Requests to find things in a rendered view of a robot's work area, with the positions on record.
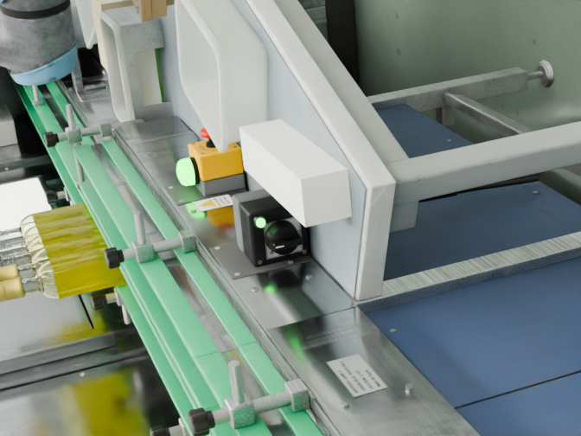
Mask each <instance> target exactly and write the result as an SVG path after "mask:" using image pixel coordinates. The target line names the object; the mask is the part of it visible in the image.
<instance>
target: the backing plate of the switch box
mask: <svg viewBox="0 0 581 436"><path fill-rule="evenodd" d="M209 250H210V251H211V252H212V254H213V255H214V257H215V258H216V259H217V260H218V261H219V262H220V264H221V265H222V267H223V268H224V269H225V271H226V272H227V274H228V275H229V276H230V278H231V279H232V280H234V279H240V278H244V277H247V276H251V275H254V274H259V273H265V272H269V271H272V270H276V269H279V268H284V267H287V266H294V265H297V264H301V263H304V262H309V261H312V260H313V259H312V258H311V257H310V256H309V255H304V256H301V257H297V258H294V259H290V260H283V261H279V262H276V263H272V264H269V265H265V266H258V267H255V266H254V265H253V264H252V262H251V261H250V260H249V259H248V258H247V257H246V256H245V254H244V253H243V252H242V251H241V250H240V248H239V247H238V242H237V241H235V242H232V243H228V244H224V245H220V246H217V247H210V248H209Z"/></svg>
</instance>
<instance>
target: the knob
mask: <svg viewBox="0 0 581 436"><path fill-rule="evenodd" d="M265 244H266V245H267V246H268V247H269V248H270V249H271V250H272V251H273V252H275V253H277V254H280V255H286V254H289V253H292V252H293V251H294V250H295V249H296V248H297V246H299V245H302V244H303V238H302V237H301V236H300V235H299V234H298V232H297V230H296V228H295V226H294V225H293V224H292V223H291V222H289V221H285V220H281V221H275V222H273V223H272V224H271V225H270V226H269V227H268V228H267V230H266V232H265Z"/></svg>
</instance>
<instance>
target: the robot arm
mask: <svg viewBox="0 0 581 436"><path fill-rule="evenodd" d="M77 46H78V43H77V42H76V40H75V33H74V26H73V15H72V8H71V1H70V0H0V67H7V68H8V69H10V70H11V71H10V75H11V76H12V78H13V80H14V81H15V82H16V83H18V84H21V85H25V86H38V85H43V84H48V83H50V82H53V81H56V80H59V79H61V78H63V77H65V76H67V75H68V74H70V73H71V72H72V71H73V70H74V69H75V67H76V65H77V61H78V57H77Z"/></svg>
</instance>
